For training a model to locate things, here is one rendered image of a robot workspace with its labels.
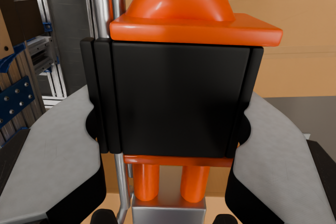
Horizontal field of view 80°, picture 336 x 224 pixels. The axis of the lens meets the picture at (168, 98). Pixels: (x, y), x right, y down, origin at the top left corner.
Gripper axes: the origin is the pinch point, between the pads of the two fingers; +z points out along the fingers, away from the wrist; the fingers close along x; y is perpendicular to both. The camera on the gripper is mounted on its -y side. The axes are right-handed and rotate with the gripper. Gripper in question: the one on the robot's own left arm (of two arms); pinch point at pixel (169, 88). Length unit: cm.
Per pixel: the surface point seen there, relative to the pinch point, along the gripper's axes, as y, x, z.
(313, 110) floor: 78, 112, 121
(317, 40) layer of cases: 12, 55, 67
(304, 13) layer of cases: 3, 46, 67
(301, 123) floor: 90, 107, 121
